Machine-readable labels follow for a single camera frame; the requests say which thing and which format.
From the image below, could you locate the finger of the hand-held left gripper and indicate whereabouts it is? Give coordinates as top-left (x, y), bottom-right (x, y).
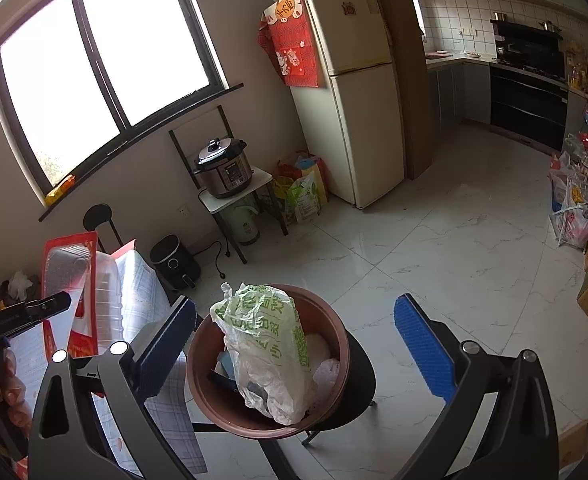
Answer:
top-left (0, 291), bottom-right (73, 341)

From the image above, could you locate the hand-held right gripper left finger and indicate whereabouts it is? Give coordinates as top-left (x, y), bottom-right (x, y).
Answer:
top-left (26, 295), bottom-right (198, 480)

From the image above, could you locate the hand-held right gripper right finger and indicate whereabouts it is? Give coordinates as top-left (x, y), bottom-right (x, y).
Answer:
top-left (393, 293), bottom-right (560, 480)

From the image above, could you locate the brown plastic bucket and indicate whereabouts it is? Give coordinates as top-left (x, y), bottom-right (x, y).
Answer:
top-left (186, 284), bottom-right (351, 442)

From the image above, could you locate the clear tray with red film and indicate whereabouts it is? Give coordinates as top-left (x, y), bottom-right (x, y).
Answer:
top-left (40, 231), bottom-right (125, 358)

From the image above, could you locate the white green plastic bag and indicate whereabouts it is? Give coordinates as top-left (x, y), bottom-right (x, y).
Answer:
top-left (210, 282), bottom-right (320, 426)

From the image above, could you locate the person's left hand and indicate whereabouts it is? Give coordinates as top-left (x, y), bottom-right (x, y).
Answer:
top-left (0, 349), bottom-right (34, 431)

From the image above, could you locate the crumpled white plastic bag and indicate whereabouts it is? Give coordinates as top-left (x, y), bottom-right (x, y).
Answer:
top-left (6, 271), bottom-right (37, 301)

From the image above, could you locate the black round stool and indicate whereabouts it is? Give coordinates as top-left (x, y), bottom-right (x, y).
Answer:
top-left (191, 330), bottom-right (377, 480)

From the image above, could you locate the black air fryer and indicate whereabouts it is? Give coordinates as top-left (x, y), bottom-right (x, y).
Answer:
top-left (149, 234), bottom-right (203, 291)

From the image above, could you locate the red printed tablecloth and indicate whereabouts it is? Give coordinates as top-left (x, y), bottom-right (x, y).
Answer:
top-left (11, 239), bottom-right (140, 480)

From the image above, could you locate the black round-back chair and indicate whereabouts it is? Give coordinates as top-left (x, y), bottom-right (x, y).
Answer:
top-left (83, 203), bottom-right (125, 256)

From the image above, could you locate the yellow snack packet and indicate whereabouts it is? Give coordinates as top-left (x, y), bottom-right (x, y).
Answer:
top-left (44, 174), bottom-right (77, 206)

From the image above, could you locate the pale green electric kettle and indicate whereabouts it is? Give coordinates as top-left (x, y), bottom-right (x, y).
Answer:
top-left (220, 205), bottom-right (261, 246)

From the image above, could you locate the silver black pressure cooker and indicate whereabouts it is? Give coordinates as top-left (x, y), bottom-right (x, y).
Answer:
top-left (194, 137), bottom-right (254, 200)

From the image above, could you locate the green printed bag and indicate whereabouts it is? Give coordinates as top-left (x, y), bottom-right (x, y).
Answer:
top-left (284, 170), bottom-right (322, 225)

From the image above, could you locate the red white printed plastic bag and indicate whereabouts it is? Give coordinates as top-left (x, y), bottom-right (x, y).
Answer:
top-left (556, 187), bottom-right (588, 250)

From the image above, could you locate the orange red bag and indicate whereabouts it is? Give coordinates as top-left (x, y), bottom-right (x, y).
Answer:
top-left (273, 152), bottom-right (325, 186)

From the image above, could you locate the dark framed window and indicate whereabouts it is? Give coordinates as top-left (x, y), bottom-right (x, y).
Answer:
top-left (0, 0), bottom-right (245, 223)

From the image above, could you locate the grey kitchen cabinet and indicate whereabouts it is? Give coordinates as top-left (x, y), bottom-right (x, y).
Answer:
top-left (426, 57), bottom-right (492, 128)

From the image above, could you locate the cream two-door fridge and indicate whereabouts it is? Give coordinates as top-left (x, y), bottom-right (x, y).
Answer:
top-left (286, 0), bottom-right (407, 210)

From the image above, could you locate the black integrated stove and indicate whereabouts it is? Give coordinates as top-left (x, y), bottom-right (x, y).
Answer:
top-left (489, 12), bottom-right (571, 153)

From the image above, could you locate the red printed fridge cloth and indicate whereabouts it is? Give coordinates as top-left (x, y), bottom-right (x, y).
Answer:
top-left (258, 0), bottom-right (325, 88)

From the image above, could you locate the black power cable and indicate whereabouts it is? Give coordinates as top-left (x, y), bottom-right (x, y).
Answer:
top-left (194, 240), bottom-right (232, 281)

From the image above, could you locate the black frame side stand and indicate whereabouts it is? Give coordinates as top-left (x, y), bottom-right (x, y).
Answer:
top-left (168, 105), bottom-right (291, 266)

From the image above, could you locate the white wire rack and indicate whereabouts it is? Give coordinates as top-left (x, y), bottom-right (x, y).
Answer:
top-left (549, 160), bottom-right (588, 251)

